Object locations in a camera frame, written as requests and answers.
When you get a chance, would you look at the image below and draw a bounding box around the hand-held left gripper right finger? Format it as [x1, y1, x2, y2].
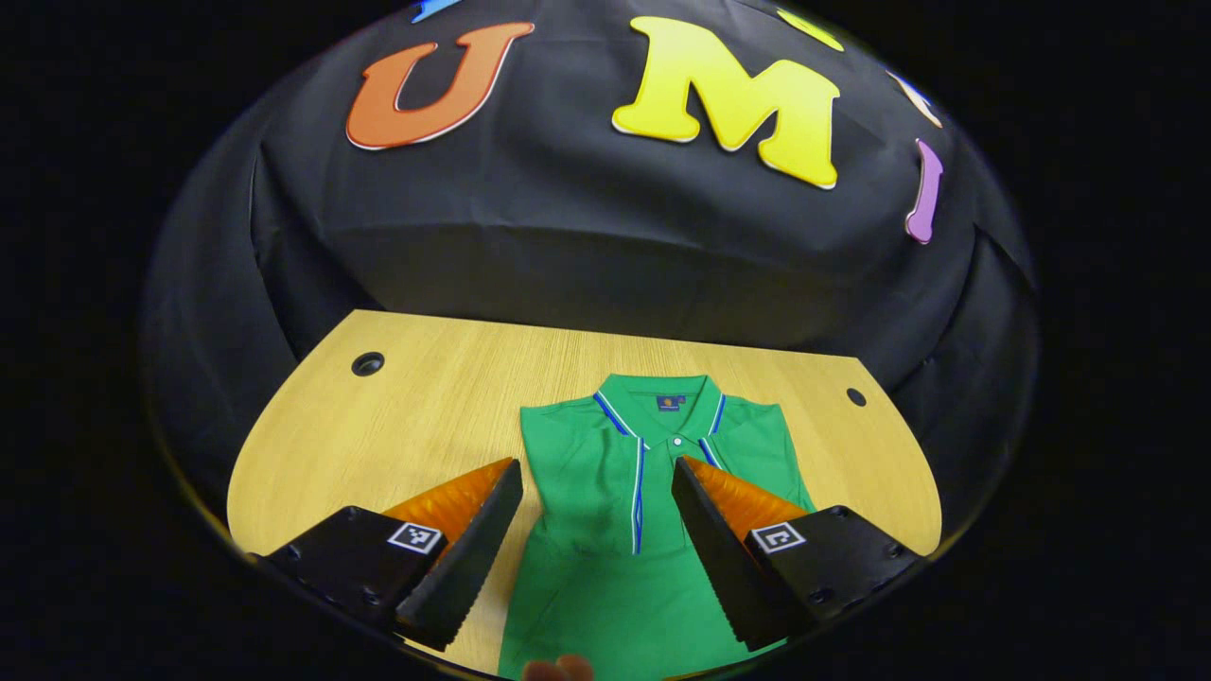
[672, 456, 926, 654]

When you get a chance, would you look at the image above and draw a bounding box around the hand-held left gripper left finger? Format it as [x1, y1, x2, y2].
[251, 458, 524, 654]

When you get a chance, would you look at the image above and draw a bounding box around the green T-shirt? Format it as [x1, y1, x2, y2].
[497, 374, 816, 681]

